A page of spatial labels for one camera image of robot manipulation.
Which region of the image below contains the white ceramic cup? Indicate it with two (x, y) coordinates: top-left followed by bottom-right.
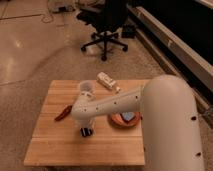
(79, 80), (93, 96)

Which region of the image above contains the wooden table board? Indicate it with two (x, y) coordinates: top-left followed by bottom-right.
(24, 80), (145, 166)

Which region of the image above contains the black office chair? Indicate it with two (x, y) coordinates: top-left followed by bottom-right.
(77, 0), (128, 61)

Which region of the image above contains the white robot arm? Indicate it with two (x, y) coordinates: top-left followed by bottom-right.
(71, 75), (205, 171)

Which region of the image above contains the small black box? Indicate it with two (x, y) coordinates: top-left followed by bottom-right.
(121, 25), (136, 38)

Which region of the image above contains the white toy box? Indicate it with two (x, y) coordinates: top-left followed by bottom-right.
(97, 72), (121, 92)

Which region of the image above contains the long wall rail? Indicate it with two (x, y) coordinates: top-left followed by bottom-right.
(128, 6), (213, 129)

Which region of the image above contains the orange bowl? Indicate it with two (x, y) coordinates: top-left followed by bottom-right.
(108, 112), (141, 129)

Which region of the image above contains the blue cloth in bowl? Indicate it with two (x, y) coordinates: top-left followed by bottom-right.
(121, 112), (135, 121)

